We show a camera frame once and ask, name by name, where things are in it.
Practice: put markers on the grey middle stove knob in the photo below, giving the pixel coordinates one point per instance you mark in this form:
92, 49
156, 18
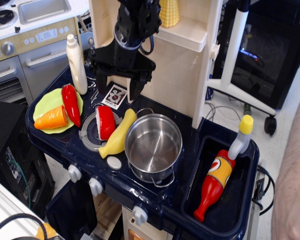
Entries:
96, 187

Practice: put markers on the black monitor screen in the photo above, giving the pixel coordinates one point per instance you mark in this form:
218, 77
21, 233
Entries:
269, 52

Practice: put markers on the grey wooden toy kitchen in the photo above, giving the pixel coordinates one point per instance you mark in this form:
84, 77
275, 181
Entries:
33, 35

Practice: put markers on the red yellow toy ketchup bottle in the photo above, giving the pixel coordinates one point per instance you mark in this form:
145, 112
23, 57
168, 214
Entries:
214, 183

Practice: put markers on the yellow toy corn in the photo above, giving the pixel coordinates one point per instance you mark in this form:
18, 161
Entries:
169, 13

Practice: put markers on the cream toy kitchen shelf tower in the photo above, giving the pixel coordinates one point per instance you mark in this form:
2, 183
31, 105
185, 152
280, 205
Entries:
183, 56

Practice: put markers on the white toy bottle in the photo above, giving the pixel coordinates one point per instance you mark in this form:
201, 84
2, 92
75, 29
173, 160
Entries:
76, 63

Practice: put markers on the yellow toy banana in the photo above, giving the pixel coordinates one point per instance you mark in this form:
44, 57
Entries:
116, 142

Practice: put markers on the red and white toy sushi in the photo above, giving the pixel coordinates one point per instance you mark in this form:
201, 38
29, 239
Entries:
105, 122

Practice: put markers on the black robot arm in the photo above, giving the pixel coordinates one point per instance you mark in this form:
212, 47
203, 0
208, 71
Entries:
137, 20

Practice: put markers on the black computer tower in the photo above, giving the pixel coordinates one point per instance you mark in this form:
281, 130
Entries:
24, 170

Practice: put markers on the grey right stove knob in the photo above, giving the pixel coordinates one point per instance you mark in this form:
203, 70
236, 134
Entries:
140, 215

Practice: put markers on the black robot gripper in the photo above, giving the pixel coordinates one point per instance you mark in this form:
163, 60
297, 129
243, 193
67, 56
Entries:
114, 60

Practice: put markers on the orange toy carrot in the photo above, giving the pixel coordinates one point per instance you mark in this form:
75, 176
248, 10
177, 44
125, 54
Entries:
54, 118

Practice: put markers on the navy toy kitchen counter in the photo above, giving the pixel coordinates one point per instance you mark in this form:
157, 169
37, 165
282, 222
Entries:
170, 208

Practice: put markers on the grey left stove knob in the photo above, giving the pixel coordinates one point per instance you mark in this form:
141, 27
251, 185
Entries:
74, 173

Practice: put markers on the white rolling stand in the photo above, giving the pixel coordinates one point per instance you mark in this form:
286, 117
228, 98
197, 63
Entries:
224, 85

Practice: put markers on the grey oval button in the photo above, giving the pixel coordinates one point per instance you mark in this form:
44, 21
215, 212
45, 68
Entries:
114, 163

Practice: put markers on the stainless steel pot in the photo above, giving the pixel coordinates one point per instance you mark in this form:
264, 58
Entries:
153, 145

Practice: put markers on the grey yellow toy faucet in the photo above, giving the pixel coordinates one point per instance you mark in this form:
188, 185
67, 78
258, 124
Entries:
242, 140

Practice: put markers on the grey stove knob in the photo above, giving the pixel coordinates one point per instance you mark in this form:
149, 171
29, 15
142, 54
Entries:
140, 215
74, 173
96, 187

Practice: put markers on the person's forearm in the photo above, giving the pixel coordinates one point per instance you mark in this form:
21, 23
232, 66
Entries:
285, 221

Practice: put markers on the red toy chili pepper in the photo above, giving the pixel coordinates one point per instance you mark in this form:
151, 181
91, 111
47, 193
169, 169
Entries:
70, 102

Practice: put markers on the grey toy stove burner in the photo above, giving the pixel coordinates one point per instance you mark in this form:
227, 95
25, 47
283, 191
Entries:
89, 132

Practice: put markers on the light green toy plate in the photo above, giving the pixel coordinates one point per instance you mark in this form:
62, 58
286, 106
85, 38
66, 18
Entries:
50, 101

